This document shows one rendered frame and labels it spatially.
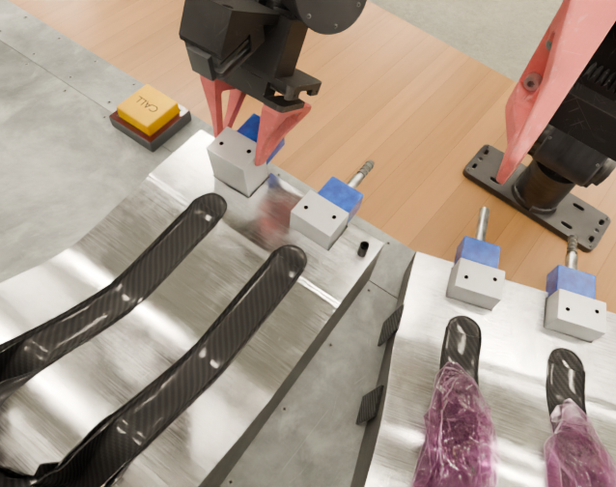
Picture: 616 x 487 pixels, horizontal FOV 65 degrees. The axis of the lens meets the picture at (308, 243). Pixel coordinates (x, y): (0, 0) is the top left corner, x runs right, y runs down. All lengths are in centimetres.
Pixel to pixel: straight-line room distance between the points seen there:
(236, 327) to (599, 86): 36
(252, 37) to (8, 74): 54
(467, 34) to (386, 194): 179
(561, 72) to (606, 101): 6
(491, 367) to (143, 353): 34
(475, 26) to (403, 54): 160
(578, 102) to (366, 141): 50
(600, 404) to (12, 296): 57
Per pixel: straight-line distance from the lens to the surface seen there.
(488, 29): 248
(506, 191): 72
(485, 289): 54
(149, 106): 72
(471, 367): 53
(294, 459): 53
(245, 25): 41
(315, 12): 39
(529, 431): 51
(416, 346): 52
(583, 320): 58
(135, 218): 55
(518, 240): 70
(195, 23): 41
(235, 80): 48
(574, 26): 21
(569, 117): 26
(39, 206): 70
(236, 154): 51
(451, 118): 80
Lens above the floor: 133
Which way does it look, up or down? 60 degrees down
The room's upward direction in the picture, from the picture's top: 8 degrees clockwise
